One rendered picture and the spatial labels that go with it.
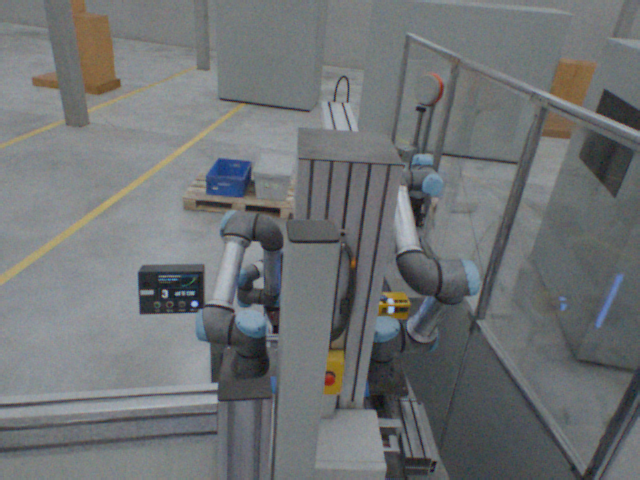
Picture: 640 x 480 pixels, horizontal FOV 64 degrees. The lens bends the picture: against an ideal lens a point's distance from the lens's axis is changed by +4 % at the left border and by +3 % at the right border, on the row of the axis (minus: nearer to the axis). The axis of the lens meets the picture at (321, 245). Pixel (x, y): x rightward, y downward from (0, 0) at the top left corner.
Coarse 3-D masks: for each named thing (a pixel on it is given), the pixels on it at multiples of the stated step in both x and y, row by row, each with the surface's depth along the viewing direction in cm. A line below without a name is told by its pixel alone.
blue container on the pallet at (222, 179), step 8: (216, 160) 576; (224, 160) 584; (232, 160) 584; (240, 160) 583; (216, 168) 577; (224, 168) 589; (232, 168) 588; (240, 168) 588; (248, 168) 567; (208, 176) 532; (216, 176) 580; (224, 176) 589; (232, 176) 591; (240, 176) 592; (248, 176) 572; (208, 184) 537; (216, 184) 537; (224, 184) 569; (232, 184) 536; (240, 184) 535; (208, 192) 541; (216, 192) 541; (224, 192) 541; (232, 192) 540; (240, 192) 539
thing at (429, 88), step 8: (424, 80) 266; (432, 80) 262; (440, 80) 263; (416, 88) 271; (424, 88) 267; (432, 88) 264; (440, 88) 263; (416, 96) 272; (424, 96) 268; (432, 96) 265; (440, 96) 265; (424, 104) 270
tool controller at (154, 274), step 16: (144, 272) 207; (160, 272) 208; (176, 272) 209; (192, 272) 210; (144, 288) 208; (176, 288) 210; (192, 288) 211; (144, 304) 210; (160, 304) 211; (176, 304) 212
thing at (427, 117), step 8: (416, 112) 275; (424, 112) 272; (432, 112) 273; (416, 120) 277; (424, 120) 273; (424, 128) 275; (424, 136) 277; (424, 144) 282; (424, 152) 284; (392, 240) 315; (392, 248) 317; (392, 256) 319; (384, 288) 332
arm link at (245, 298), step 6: (240, 288) 223; (252, 288) 225; (258, 288) 226; (240, 294) 224; (246, 294) 224; (252, 294) 224; (258, 294) 224; (240, 300) 226; (246, 300) 225; (252, 300) 225; (258, 300) 224; (240, 306) 227; (246, 306) 227
